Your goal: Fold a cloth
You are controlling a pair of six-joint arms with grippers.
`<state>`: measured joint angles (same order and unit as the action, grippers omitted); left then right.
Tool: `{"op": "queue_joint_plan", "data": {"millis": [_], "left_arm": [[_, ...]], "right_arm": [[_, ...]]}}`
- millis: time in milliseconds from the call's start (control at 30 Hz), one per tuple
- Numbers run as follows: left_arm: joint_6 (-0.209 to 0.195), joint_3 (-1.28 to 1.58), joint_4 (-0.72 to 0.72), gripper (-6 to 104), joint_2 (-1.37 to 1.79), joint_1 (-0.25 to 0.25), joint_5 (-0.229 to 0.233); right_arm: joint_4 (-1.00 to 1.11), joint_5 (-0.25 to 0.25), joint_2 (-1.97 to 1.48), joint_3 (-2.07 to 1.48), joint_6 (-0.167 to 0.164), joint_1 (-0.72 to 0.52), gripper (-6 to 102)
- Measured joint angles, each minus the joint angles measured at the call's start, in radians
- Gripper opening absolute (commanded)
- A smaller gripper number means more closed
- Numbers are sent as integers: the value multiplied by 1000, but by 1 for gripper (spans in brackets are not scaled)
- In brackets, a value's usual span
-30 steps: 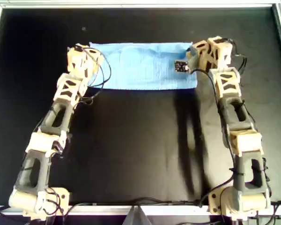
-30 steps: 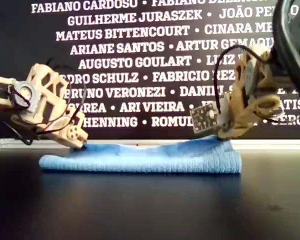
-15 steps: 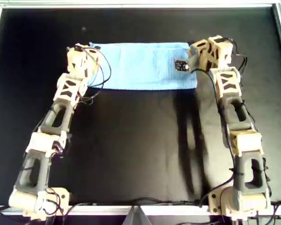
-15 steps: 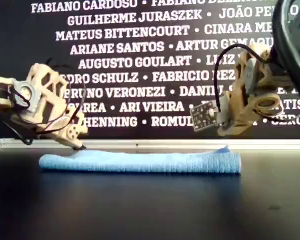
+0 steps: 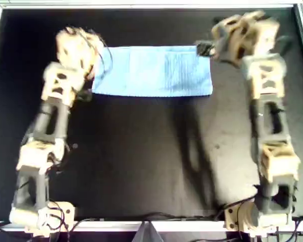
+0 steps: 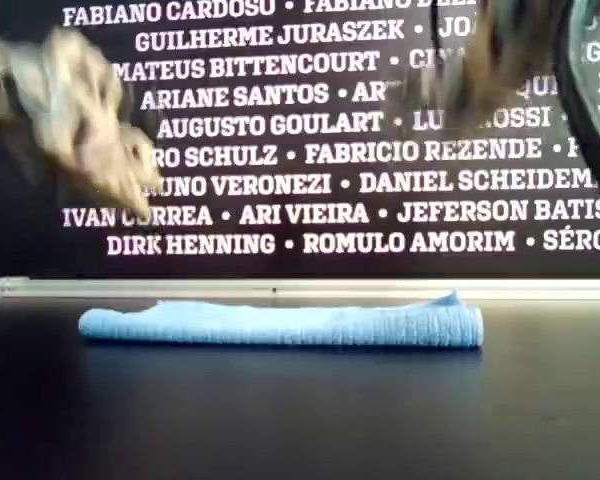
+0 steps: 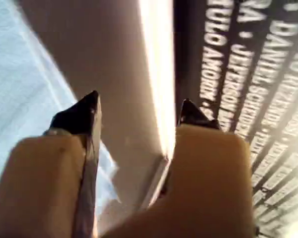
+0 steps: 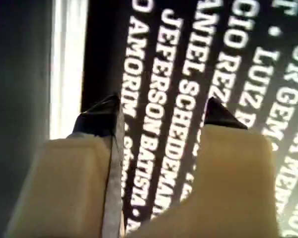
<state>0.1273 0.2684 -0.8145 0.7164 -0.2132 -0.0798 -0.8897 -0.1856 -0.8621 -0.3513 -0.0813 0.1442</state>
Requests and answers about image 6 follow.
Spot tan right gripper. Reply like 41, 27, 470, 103
449, 0, 561, 126

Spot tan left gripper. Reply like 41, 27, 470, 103
39, 27, 164, 211

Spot light blue microfibre cloth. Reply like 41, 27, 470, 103
77, 289, 484, 351

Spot black banner with white names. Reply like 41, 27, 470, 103
0, 0, 600, 281

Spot aluminium rail strip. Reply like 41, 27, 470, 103
0, 276, 600, 304

